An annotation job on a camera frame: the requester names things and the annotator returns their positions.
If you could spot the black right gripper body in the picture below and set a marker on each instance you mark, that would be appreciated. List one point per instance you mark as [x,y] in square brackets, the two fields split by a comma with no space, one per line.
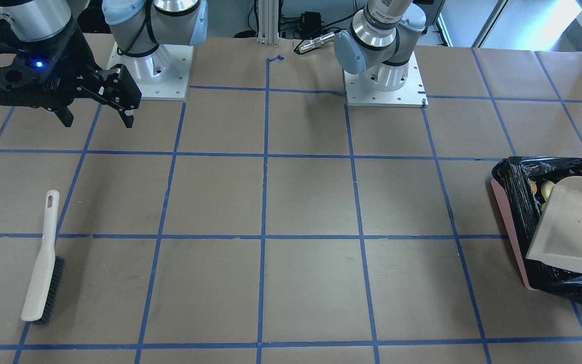
[75,54]

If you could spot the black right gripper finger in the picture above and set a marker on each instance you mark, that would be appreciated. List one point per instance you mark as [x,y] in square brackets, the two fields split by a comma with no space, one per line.
[126,114]
[65,115]

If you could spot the white hand brush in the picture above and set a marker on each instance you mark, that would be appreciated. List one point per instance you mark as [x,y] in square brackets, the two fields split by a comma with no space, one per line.
[41,296]

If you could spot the yellow paper ball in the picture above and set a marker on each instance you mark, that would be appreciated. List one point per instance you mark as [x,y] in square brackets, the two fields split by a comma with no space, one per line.
[546,189]

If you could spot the beige plastic dustpan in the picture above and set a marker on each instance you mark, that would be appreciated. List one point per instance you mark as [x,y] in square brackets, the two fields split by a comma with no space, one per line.
[558,238]

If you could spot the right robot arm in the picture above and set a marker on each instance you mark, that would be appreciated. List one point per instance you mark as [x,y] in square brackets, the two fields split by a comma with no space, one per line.
[139,27]

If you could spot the pink bin with black bag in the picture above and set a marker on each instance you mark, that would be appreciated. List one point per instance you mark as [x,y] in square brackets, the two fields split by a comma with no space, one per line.
[521,212]

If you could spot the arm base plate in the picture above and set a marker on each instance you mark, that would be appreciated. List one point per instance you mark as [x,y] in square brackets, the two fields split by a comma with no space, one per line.
[387,86]
[163,75]

